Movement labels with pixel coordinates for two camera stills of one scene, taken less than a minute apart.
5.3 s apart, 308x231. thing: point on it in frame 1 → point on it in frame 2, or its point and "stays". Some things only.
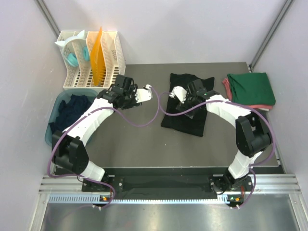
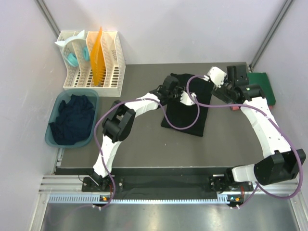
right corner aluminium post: (270, 33) stays
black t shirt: (183, 123) stays
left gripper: (134, 103) → (180, 89)
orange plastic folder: (98, 61) stays
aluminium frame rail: (265, 184) stays
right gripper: (181, 106) → (220, 93)
